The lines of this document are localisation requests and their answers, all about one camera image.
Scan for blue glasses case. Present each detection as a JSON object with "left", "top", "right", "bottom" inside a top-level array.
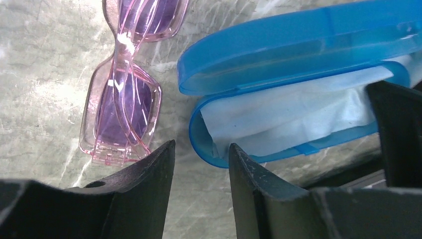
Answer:
[{"left": 177, "top": 0, "right": 422, "bottom": 168}]

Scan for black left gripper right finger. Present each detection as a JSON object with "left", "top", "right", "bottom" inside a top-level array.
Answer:
[{"left": 229, "top": 144, "right": 422, "bottom": 239}]

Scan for light blue cleaning cloth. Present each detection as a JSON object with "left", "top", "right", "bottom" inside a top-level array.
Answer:
[{"left": 190, "top": 52, "right": 422, "bottom": 159}]

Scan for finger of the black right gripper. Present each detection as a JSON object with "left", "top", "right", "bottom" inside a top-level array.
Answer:
[{"left": 366, "top": 81, "right": 422, "bottom": 188}]

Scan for purple pink sunglasses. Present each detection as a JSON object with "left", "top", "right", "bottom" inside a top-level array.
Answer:
[{"left": 79, "top": 0, "right": 188, "bottom": 166}]

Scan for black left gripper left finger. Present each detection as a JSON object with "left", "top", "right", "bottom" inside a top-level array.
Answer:
[{"left": 0, "top": 140, "right": 175, "bottom": 239}]

